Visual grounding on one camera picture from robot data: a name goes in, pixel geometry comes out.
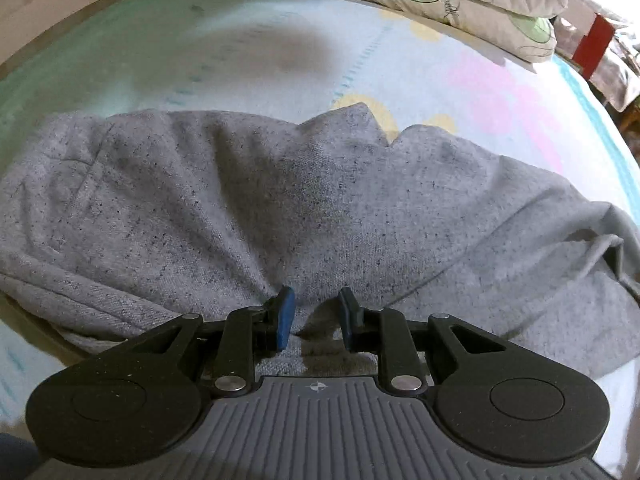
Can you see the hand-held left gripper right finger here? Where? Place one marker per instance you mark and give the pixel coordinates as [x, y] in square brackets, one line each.
[346, 320]

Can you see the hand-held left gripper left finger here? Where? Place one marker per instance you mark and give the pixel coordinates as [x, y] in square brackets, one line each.
[285, 317]

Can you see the grey pants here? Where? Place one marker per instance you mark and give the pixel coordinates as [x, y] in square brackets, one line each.
[300, 200]

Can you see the checkered cloth covered table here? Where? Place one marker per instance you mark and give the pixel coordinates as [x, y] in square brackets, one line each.
[620, 60]

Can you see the red post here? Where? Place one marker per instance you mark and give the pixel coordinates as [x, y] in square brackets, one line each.
[592, 47]

